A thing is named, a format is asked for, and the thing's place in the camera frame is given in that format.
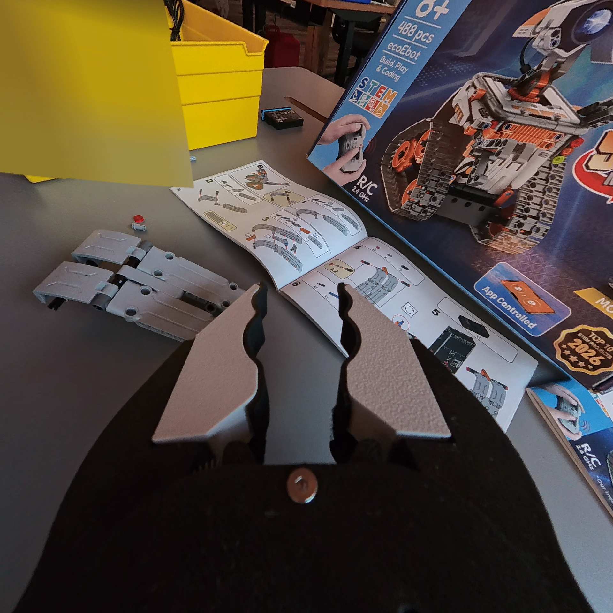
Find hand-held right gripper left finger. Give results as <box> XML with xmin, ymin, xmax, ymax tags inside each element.
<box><xmin>152</xmin><ymin>283</ymin><xmax>268</xmax><ymax>447</ymax></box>

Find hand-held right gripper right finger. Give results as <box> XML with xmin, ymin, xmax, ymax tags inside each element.
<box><xmin>330</xmin><ymin>283</ymin><xmax>453</xmax><ymax>440</ymax></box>

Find grey building block assembly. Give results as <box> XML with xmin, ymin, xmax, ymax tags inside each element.
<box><xmin>32</xmin><ymin>229</ymin><xmax>248</xmax><ymax>343</ymax></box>

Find yellow bin with cable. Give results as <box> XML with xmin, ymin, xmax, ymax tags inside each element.
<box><xmin>24</xmin><ymin>0</ymin><xmax>270</xmax><ymax>184</ymax></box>

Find white instruction booklet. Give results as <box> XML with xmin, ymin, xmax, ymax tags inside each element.
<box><xmin>170</xmin><ymin>160</ymin><xmax>540</xmax><ymax>435</ymax></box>

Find printed cardboard sheet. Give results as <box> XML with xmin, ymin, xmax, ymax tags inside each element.
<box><xmin>526</xmin><ymin>381</ymin><xmax>613</xmax><ymax>521</ymax></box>

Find blue robot kit box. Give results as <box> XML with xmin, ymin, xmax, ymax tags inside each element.
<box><xmin>306</xmin><ymin>0</ymin><xmax>613</xmax><ymax>394</ymax></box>

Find small black blue device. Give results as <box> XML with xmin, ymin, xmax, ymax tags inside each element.
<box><xmin>261</xmin><ymin>106</ymin><xmax>305</xmax><ymax>131</ymax></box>

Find red bags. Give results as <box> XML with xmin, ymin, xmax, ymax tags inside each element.
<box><xmin>265</xmin><ymin>23</ymin><xmax>301</xmax><ymax>69</ymax></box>

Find black cable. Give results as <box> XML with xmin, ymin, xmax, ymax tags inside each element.
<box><xmin>164</xmin><ymin>0</ymin><xmax>186</xmax><ymax>42</ymax></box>

